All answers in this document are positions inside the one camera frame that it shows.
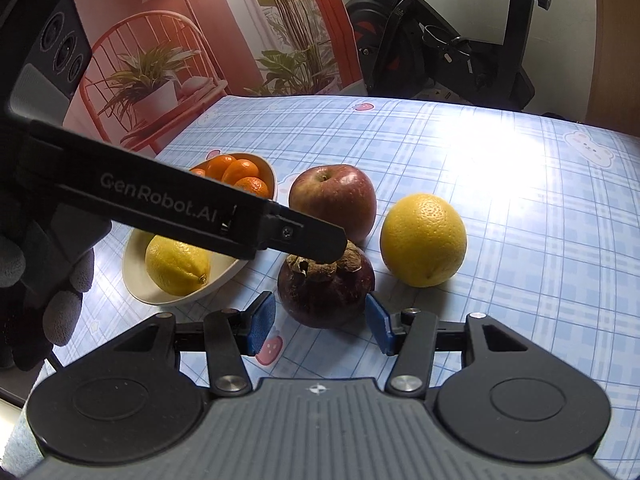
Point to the small orange mandarin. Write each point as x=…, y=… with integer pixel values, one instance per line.
x=241, y=170
x=220, y=166
x=198, y=172

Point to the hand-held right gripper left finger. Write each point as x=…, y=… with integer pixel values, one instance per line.
x=260, y=322

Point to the black exercise bike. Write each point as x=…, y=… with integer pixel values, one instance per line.
x=425, y=50

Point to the dark purple mangosteen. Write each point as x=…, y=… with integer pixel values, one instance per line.
x=320, y=295

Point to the cream round plate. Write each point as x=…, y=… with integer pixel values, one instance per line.
x=222, y=267

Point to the red apple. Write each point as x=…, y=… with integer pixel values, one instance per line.
x=330, y=200

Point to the blue checkered tablecloth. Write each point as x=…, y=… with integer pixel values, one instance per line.
x=500, y=210

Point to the large orange mandarin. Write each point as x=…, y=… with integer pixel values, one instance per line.
x=252, y=188

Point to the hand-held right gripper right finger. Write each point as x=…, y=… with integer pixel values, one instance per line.
x=377, y=322

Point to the brown wooden door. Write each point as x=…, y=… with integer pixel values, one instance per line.
x=615, y=45

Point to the round yellow orange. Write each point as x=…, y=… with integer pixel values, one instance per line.
x=422, y=240

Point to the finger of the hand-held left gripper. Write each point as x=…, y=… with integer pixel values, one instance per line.
x=310, y=240

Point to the person's left hand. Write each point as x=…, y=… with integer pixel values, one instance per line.
x=55, y=280

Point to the yellow lemon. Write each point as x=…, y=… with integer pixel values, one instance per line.
x=175, y=267

